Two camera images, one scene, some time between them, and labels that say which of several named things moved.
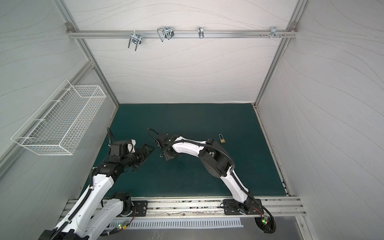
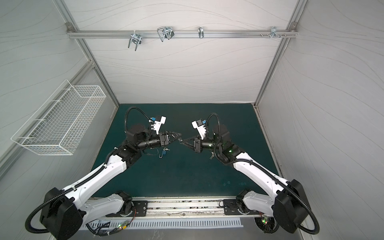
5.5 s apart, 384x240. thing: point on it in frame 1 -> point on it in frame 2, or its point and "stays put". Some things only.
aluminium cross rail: x=171 y=33 stays put
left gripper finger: x=150 y=152 -> x=175 y=141
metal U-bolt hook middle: x=166 y=32 stays put
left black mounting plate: x=141 y=207 stays put
